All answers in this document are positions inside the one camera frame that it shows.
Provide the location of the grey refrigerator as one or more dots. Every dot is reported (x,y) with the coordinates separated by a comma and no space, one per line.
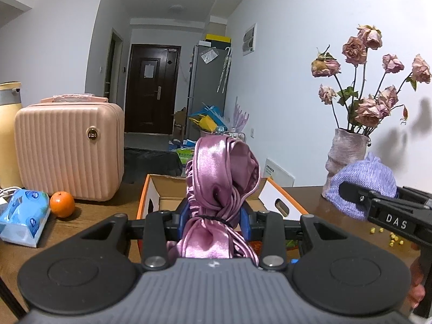
(206,84)

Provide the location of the dark brown entrance door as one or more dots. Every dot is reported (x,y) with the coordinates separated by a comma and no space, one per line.
(141,108)

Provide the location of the white folded umbrella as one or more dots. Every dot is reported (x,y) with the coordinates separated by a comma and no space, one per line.
(224,71)

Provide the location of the orange fruit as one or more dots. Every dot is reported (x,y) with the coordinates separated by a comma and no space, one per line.
(62,204)

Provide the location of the white paper on door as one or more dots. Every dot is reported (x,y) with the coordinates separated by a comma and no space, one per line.
(149,70)

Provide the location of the pink bucket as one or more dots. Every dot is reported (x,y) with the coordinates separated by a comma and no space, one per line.
(207,133)

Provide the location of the purple knit cloth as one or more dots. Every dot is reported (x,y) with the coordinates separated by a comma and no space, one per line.
(364,179)

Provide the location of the dark bedding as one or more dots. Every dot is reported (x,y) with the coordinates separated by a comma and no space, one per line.
(152,162)

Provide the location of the white flat board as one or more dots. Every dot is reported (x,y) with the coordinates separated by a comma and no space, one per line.
(278,173)

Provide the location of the round ceiling light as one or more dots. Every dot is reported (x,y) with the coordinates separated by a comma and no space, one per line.
(177,7)

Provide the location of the pink textured vase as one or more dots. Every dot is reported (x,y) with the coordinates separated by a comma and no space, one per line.
(344,148)

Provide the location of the yellow thermos bottle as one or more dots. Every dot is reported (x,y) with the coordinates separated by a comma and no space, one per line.
(8,141)

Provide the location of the purple wing decoration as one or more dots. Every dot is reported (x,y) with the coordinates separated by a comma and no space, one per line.
(240,116)

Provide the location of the blue tissue pack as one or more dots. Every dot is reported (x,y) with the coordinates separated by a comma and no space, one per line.
(23,216)

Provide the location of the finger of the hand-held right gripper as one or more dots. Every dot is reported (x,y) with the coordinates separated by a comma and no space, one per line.
(415,194)
(354,192)

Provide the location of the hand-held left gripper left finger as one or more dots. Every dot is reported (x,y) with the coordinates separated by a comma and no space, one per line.
(182,217)

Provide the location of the yellow and black box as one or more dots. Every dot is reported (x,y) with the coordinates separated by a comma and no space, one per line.
(217,37)

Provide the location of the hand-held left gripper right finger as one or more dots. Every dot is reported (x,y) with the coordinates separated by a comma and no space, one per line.
(243,224)

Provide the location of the brown cardboard carton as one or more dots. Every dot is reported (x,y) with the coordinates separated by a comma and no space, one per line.
(179,125)

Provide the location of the clear plastic bag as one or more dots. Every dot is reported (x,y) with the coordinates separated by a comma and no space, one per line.
(209,56)

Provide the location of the person's right hand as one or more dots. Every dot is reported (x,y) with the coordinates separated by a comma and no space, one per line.
(416,283)

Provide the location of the green printed bag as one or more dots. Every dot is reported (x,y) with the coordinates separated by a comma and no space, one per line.
(185,157)

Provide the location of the pile of blue yellow clutter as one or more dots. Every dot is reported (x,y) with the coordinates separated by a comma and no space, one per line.
(206,118)

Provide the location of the pink ribbed suitcase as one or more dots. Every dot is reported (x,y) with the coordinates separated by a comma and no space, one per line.
(67,148)

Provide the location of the scattered yellow crumbs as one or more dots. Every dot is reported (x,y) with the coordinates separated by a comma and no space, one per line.
(391,243)

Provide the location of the pink satin cloth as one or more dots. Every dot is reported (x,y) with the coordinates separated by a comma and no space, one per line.
(219,168)

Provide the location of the orange and white cardboard box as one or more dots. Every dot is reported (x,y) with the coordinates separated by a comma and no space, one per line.
(168,187)

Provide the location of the interior door frame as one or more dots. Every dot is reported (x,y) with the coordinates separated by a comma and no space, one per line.
(113,67)

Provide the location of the bouquet of dried pink roses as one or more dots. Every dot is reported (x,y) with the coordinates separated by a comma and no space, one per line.
(369,111)

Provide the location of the white electrical panel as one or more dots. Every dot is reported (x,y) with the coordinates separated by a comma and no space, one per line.
(249,39)

